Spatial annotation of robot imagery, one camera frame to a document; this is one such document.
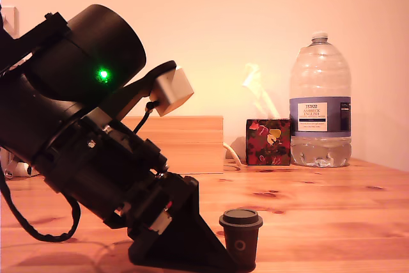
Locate light wooden box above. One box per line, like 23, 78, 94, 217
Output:
123, 115, 224, 175

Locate torn white carton box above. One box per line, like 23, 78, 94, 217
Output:
0, 148, 41, 178

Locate floral tissue box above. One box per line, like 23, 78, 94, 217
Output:
245, 118, 292, 166

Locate white paper tissue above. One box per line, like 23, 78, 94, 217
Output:
242, 63, 282, 120

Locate large clear water bottle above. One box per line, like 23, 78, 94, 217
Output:
288, 31, 353, 168

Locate thin black camera cable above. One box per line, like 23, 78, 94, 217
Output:
132, 100, 160, 134

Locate white cable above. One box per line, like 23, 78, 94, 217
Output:
222, 141, 245, 171

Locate black looping arm cable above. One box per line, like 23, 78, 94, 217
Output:
0, 163, 81, 243

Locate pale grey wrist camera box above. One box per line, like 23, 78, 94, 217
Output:
117, 59, 196, 124

